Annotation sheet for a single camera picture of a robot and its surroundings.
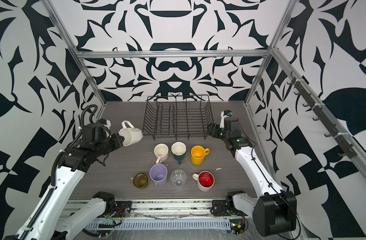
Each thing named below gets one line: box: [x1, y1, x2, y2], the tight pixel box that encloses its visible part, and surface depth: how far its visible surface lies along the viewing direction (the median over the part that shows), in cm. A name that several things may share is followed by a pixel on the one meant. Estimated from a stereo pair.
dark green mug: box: [171, 141, 187, 165], surface depth 87 cm
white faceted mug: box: [118, 120, 144, 147], surface depth 74 cm
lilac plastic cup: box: [149, 163, 168, 186], surface depth 77 cm
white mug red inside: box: [192, 170, 215, 192], surface depth 80 cm
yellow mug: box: [190, 145, 211, 165], surface depth 88 cm
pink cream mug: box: [153, 143, 170, 164], surface depth 88 cm
